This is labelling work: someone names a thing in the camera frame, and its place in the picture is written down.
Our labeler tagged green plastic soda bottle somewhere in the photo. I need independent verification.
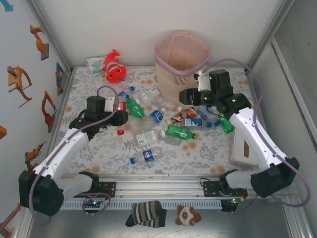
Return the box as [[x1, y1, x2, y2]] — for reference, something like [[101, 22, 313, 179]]
[[164, 124, 199, 140], [218, 112, 236, 135], [125, 97, 147, 121]]

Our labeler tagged beige slatted plastic bin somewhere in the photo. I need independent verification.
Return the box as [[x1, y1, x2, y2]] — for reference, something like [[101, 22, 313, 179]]
[[153, 30, 212, 104]]

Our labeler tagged clear bottle white cap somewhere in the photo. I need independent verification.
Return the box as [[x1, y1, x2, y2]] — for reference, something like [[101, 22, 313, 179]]
[[153, 97, 183, 113]]

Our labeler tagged blue label plastic bottle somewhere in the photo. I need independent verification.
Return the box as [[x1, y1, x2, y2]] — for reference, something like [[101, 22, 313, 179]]
[[196, 106, 211, 120]]

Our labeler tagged clear crushed plastic bottle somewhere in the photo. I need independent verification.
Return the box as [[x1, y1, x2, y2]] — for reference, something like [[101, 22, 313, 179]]
[[133, 118, 159, 131]]

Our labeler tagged clear bottle white green label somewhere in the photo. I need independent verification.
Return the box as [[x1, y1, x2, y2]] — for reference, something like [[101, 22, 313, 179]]
[[140, 87, 159, 103], [134, 129, 166, 147]]

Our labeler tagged clear Pepsi label bottle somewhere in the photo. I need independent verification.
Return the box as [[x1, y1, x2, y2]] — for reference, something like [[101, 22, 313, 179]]
[[129, 145, 163, 165]]

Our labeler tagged printed tissue packet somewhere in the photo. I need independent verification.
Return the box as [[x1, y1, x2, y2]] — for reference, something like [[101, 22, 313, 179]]
[[86, 56, 107, 77]]

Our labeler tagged red plush fish toy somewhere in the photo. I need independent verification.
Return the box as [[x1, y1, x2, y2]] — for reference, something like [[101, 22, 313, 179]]
[[102, 49, 127, 84]]

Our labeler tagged white tissue box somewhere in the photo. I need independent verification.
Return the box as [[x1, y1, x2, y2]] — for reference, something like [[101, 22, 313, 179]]
[[229, 126, 261, 171]]

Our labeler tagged black beige striped sock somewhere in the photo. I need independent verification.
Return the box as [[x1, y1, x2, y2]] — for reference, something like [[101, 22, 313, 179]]
[[125, 200, 168, 228]]

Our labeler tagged brown white plush toy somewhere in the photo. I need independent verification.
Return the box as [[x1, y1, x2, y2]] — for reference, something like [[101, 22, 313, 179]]
[[176, 204, 203, 227]]

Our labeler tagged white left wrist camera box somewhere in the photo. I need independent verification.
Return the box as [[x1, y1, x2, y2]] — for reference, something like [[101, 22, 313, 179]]
[[104, 96, 119, 113]]

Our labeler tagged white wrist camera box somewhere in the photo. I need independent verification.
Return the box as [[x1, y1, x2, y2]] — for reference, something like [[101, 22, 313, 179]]
[[104, 96, 119, 113], [193, 70, 211, 91]]

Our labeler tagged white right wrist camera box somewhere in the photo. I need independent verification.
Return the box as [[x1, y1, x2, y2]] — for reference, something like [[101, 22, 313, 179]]
[[193, 70, 211, 91]]

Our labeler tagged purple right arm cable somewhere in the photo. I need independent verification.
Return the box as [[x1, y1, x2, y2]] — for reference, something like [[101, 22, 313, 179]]
[[193, 58, 312, 215]]

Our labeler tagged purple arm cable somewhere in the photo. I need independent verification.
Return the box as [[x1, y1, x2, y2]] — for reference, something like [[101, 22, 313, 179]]
[[193, 58, 312, 215], [29, 85, 120, 226]]

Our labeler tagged blue orange wall sticker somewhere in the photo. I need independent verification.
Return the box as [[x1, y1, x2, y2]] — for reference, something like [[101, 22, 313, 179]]
[[55, 61, 65, 97]]

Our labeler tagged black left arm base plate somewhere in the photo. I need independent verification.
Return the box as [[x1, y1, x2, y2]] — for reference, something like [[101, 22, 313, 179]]
[[71, 181, 117, 198]]

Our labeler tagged aluminium mounting rail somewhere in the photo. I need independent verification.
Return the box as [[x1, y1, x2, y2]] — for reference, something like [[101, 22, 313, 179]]
[[23, 175, 302, 199]]

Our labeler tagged orange gripper claw wall sticker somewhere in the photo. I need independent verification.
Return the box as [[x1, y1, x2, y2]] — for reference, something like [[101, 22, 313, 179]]
[[6, 65, 33, 109]]

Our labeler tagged aluminium cage frame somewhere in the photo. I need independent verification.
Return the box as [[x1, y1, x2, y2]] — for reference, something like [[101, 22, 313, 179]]
[[23, 0, 317, 238]]

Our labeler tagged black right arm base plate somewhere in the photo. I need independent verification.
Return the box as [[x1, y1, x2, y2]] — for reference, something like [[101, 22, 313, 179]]
[[203, 180, 248, 198]]

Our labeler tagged white slotted cable duct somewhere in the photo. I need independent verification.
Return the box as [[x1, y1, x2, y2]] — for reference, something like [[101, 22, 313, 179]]
[[59, 200, 223, 210]]

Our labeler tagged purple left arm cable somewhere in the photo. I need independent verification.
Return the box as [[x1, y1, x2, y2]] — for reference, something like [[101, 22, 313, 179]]
[[29, 85, 120, 226]]

